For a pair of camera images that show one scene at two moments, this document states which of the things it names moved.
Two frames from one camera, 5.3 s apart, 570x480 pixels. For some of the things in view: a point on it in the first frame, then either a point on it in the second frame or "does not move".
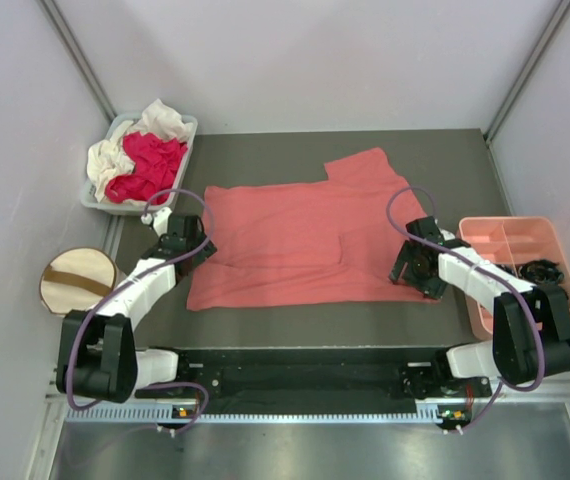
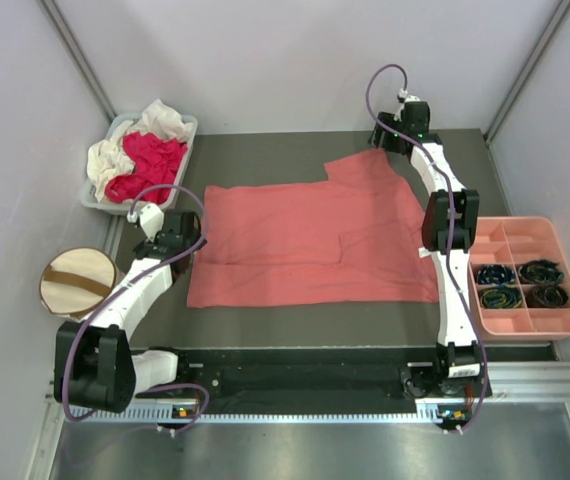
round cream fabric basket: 73,279 does not move
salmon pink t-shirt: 334,241 does not move
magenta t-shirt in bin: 156,161 does not move
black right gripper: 432,288 to 375,139
